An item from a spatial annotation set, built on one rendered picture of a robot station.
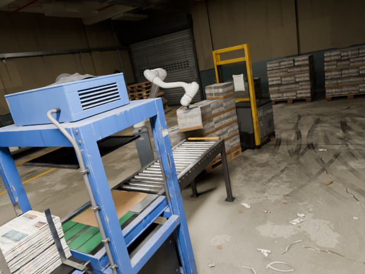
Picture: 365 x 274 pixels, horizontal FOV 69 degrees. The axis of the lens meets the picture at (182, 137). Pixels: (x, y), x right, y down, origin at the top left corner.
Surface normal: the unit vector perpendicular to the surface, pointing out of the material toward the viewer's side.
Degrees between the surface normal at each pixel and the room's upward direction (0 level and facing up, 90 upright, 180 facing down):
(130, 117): 90
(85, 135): 90
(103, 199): 90
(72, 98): 90
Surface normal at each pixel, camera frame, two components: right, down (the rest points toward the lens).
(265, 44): -0.49, 0.32
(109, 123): 0.85, -0.02
